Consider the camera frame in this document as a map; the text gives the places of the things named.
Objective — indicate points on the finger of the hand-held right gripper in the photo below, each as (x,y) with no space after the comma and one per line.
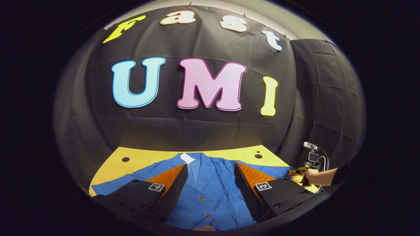
(300,170)

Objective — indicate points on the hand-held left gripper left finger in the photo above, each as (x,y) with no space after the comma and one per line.
(172,193)

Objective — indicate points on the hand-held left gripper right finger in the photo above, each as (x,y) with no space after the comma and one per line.
(246,193)

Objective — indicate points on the blue button-up shirt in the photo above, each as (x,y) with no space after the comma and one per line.
(210,183)

